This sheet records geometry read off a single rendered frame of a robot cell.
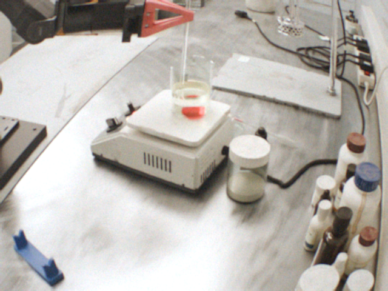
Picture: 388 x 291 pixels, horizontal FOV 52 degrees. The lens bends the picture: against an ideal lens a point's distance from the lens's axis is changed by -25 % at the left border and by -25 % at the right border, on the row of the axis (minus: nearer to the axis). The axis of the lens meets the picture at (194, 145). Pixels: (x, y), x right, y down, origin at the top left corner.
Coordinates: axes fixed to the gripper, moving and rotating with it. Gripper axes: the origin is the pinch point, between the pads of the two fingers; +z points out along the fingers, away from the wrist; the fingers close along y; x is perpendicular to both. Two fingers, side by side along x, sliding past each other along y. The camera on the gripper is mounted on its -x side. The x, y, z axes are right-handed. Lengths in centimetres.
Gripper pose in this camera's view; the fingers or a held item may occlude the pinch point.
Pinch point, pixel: (188, 16)
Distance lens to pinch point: 70.5
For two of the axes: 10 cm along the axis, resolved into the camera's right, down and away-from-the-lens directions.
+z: 10.0, 0.6, 0.5
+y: -0.1, -5.5, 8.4
